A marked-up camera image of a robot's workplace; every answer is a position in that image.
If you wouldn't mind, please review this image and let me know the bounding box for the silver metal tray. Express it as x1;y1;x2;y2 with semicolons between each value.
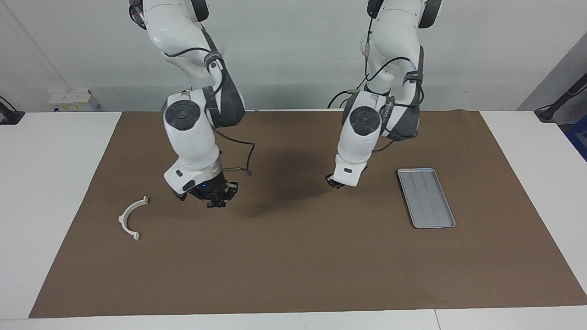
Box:
397;168;456;229

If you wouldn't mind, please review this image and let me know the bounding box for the brown table mat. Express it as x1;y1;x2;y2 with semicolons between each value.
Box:
28;110;587;318

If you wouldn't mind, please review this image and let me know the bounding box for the white box with labels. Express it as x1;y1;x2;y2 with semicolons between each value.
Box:
48;88;100;112

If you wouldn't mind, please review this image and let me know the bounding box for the black table clamp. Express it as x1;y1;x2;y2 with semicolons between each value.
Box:
0;96;24;125

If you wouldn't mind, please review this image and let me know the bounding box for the blue crate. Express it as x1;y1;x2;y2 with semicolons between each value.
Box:
566;117;587;161

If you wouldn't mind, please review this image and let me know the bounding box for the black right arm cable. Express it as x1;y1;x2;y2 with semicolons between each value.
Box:
163;46;255;177

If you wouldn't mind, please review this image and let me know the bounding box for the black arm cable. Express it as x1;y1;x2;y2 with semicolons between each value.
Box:
163;46;255;177
365;18;425;153

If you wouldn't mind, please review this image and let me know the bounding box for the black left base cable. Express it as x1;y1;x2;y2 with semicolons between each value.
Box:
327;89;359;110

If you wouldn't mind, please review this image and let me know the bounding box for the white curved plastic bracket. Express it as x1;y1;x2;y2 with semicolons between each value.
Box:
118;196;150;242

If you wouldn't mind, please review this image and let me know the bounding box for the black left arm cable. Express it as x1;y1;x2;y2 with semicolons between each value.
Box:
365;18;425;153

